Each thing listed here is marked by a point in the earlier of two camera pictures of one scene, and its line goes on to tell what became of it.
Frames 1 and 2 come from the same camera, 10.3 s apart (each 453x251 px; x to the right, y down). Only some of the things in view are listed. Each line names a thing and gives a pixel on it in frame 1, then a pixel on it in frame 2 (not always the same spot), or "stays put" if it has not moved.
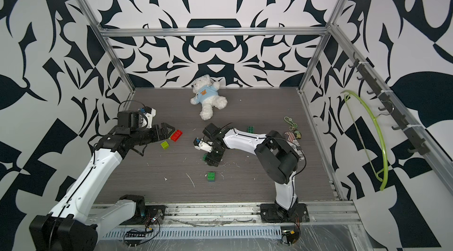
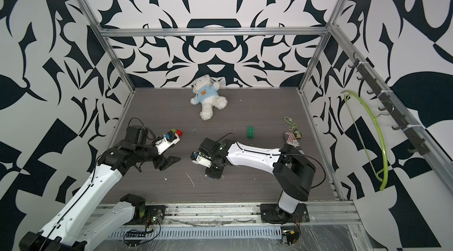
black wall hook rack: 404,125 stays put
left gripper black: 166,135 -> 166,162
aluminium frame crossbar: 213,32 stays put
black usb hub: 135,235 stays put
